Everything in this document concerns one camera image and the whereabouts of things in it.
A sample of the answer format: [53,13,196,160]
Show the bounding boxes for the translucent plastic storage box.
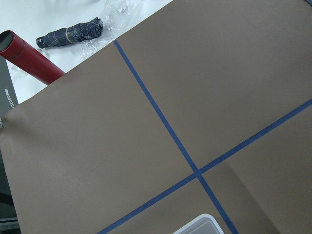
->
[173,214,224,234]

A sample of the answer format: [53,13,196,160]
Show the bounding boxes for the clear plastic wrap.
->
[80,0,143,61]

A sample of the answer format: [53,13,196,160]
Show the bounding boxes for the red cylindrical tube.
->
[0,30,65,85]

